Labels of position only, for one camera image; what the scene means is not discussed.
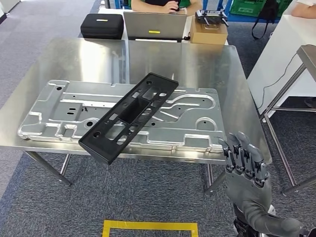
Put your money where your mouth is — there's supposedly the person's right hand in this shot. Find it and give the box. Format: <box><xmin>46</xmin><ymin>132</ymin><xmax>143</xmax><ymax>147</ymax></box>
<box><xmin>163</xmin><ymin>0</ymin><xmax>179</xmax><ymax>14</ymax></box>

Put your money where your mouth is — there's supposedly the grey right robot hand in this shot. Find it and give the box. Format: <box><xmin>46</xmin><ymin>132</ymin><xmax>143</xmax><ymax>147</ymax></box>
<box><xmin>218</xmin><ymin>131</ymin><xmax>304</xmax><ymax>237</ymax></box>

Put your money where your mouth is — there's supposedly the black plastic panel with cutouts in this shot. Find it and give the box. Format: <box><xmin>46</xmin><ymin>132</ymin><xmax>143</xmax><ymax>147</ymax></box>
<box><xmin>78</xmin><ymin>72</ymin><xmax>179</xmax><ymax>166</ymax></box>

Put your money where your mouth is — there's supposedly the stainless steel workbench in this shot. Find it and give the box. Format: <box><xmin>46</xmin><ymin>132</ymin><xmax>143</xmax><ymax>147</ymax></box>
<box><xmin>0</xmin><ymin>37</ymin><xmax>272</xmax><ymax>197</ymax></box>
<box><xmin>259</xmin><ymin>44</ymin><xmax>316</xmax><ymax>197</ymax></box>

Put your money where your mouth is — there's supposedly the person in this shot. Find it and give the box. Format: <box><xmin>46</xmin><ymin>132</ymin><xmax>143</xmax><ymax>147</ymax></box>
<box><xmin>291</xmin><ymin>0</ymin><xmax>316</xmax><ymax>19</ymax></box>
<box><xmin>130</xmin><ymin>0</ymin><xmax>201</xmax><ymax>15</ymax></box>

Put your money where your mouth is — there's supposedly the grey laptop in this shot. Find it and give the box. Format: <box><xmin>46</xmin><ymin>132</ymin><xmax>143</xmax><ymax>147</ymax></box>
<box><xmin>124</xmin><ymin>11</ymin><xmax>188</xmax><ymax>42</ymax></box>

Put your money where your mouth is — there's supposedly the black remote controller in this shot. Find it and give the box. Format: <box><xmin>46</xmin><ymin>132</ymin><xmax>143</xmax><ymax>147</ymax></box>
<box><xmin>195</xmin><ymin>9</ymin><xmax>229</xmax><ymax>27</ymax></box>

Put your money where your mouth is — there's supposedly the brown cardboard box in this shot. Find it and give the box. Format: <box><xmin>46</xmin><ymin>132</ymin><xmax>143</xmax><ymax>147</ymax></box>
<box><xmin>189</xmin><ymin>16</ymin><xmax>229</xmax><ymax>45</ymax></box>

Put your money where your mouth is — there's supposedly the white desk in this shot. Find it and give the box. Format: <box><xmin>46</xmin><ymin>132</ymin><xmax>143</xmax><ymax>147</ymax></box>
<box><xmin>97</xmin><ymin>6</ymin><xmax>229</xmax><ymax>45</ymax></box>

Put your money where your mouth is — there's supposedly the black zip case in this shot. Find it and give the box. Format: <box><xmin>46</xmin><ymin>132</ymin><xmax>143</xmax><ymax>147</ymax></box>
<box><xmin>80</xmin><ymin>13</ymin><xmax>124</xmax><ymax>40</ymax></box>

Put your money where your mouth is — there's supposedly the green plastic crate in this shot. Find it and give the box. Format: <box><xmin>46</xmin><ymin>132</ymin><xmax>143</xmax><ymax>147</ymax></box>
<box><xmin>229</xmin><ymin>0</ymin><xmax>262</xmax><ymax>17</ymax></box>
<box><xmin>279</xmin><ymin>0</ymin><xmax>293</xmax><ymax>15</ymax></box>

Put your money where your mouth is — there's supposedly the yellow floor tape square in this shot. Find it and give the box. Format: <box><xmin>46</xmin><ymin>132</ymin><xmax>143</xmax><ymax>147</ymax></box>
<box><xmin>102</xmin><ymin>220</ymin><xmax>198</xmax><ymax>237</ymax></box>

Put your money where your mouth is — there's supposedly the white cabinet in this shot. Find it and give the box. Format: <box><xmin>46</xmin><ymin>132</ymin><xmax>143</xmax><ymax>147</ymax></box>
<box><xmin>247</xmin><ymin>14</ymin><xmax>316</xmax><ymax>119</ymax></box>

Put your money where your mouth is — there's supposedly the large stamped metal panel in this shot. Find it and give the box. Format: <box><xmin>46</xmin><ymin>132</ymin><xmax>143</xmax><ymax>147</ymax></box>
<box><xmin>17</xmin><ymin>79</ymin><xmax>226</xmax><ymax>155</ymax></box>

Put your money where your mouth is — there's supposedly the thin black cable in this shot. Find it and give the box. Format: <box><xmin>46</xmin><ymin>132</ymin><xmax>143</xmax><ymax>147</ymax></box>
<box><xmin>256</xmin><ymin>52</ymin><xmax>298</xmax><ymax>110</ymax></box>

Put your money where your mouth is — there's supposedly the black bag with strap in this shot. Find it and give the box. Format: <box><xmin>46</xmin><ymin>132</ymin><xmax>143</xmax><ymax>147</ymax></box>
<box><xmin>252</xmin><ymin>0</ymin><xmax>281</xmax><ymax>40</ymax></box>

